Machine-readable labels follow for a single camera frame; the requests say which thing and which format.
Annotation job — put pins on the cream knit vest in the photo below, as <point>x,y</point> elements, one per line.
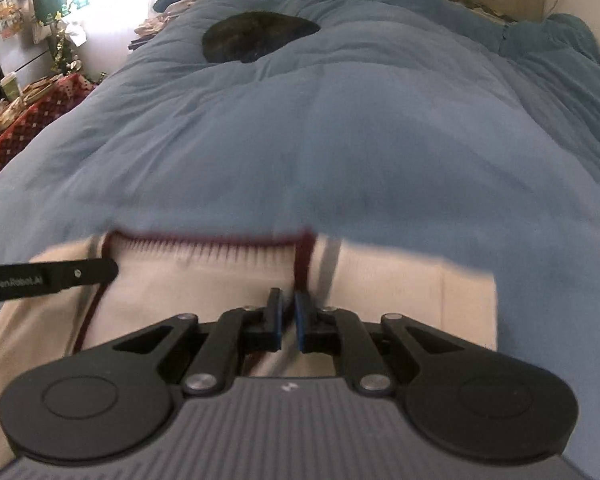
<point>405,290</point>

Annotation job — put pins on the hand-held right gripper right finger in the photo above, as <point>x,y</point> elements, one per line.
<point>300,325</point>

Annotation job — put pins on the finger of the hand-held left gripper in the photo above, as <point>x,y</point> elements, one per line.
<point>90,272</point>

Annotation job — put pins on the green drink cup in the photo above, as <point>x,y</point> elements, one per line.
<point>10,87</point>

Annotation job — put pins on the red patterned cluttered table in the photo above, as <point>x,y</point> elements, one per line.
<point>30,120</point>

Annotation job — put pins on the dark cloth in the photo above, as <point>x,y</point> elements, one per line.
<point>250,35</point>

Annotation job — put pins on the patterned bed sheet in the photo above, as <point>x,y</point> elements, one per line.
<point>475,5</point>

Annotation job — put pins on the blue blanket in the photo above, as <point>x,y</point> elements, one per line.
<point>330,135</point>

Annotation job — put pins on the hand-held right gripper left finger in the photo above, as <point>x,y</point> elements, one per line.
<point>278,325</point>

